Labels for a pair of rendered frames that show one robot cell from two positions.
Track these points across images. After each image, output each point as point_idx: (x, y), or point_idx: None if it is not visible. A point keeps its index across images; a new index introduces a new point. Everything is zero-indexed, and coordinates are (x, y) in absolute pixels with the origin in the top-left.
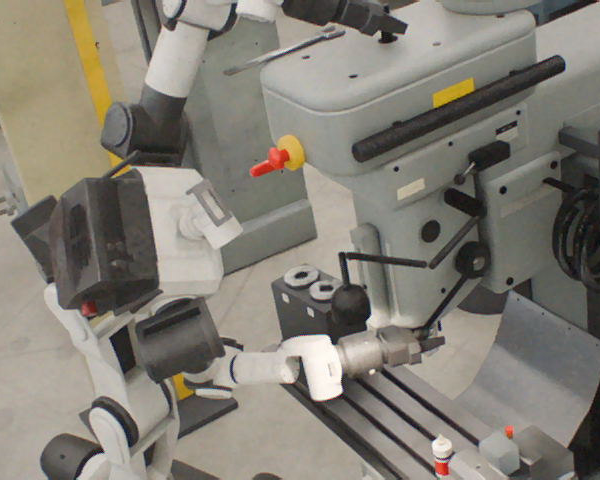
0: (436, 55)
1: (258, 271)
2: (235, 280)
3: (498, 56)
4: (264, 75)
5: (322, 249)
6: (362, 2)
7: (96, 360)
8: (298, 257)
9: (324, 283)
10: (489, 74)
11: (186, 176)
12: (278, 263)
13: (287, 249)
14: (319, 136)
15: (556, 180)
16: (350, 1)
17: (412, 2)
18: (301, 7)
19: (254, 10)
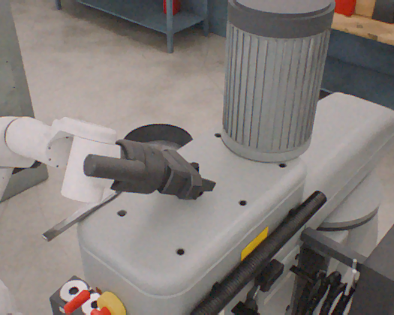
0: (247, 218)
1: (11, 204)
2: None
3: (285, 203)
4: (84, 237)
5: (53, 187)
6: (183, 173)
7: None
8: (37, 193)
9: (93, 298)
10: (278, 218)
11: None
12: (25, 198)
13: (30, 187)
14: (148, 310)
15: (299, 268)
16: (173, 175)
17: (91, 17)
18: (129, 186)
19: (84, 198)
